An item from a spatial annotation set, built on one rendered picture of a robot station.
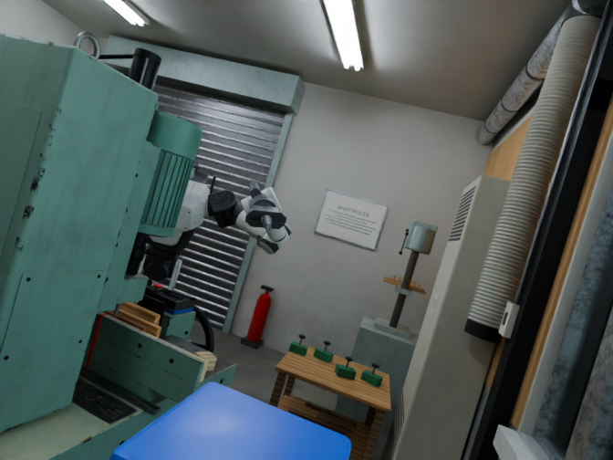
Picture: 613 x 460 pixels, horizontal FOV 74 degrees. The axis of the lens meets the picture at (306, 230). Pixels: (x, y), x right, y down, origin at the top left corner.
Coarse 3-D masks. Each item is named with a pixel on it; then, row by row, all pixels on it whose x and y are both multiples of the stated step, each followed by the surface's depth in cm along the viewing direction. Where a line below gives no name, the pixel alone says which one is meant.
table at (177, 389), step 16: (160, 336) 119; (96, 352) 106; (112, 352) 104; (128, 352) 103; (192, 352) 114; (112, 368) 104; (128, 368) 103; (144, 368) 101; (160, 368) 100; (224, 368) 110; (144, 384) 101; (160, 384) 99; (176, 384) 98; (192, 384) 96; (224, 384) 112; (176, 400) 98
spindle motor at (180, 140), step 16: (160, 112) 101; (160, 128) 101; (176, 128) 102; (192, 128) 105; (160, 144) 101; (176, 144) 103; (192, 144) 107; (160, 160) 102; (176, 160) 104; (192, 160) 109; (160, 176) 102; (176, 176) 105; (160, 192) 103; (176, 192) 107; (144, 208) 102; (160, 208) 104; (176, 208) 108; (144, 224) 102; (160, 224) 105
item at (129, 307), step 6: (120, 306) 118; (126, 306) 117; (132, 306) 117; (138, 306) 118; (132, 312) 116; (138, 312) 116; (144, 312) 115; (150, 312) 115; (144, 318) 115; (150, 318) 114; (156, 318) 114
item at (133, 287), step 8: (128, 280) 107; (136, 280) 109; (144, 280) 112; (120, 288) 105; (128, 288) 107; (136, 288) 110; (144, 288) 113; (120, 296) 106; (128, 296) 108; (136, 296) 111; (120, 304) 110
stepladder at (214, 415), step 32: (160, 416) 34; (192, 416) 35; (224, 416) 36; (256, 416) 38; (288, 416) 40; (128, 448) 28; (160, 448) 29; (192, 448) 31; (224, 448) 32; (256, 448) 33; (288, 448) 34; (320, 448) 36
